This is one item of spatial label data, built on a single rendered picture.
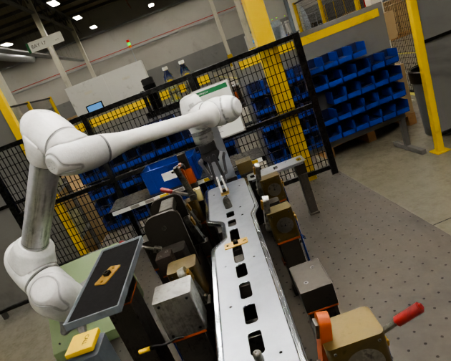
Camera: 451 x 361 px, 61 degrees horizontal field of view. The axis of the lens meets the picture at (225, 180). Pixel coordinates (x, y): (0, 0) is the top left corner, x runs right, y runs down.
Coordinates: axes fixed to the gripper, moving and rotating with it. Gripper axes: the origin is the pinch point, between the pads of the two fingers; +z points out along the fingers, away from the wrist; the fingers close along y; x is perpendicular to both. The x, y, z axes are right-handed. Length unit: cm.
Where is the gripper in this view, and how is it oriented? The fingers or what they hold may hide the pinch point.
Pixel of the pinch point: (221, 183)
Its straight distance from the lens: 172.8
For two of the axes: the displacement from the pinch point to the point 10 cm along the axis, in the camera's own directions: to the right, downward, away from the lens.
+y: 9.4, -3.5, -0.5
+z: 3.4, 8.9, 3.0
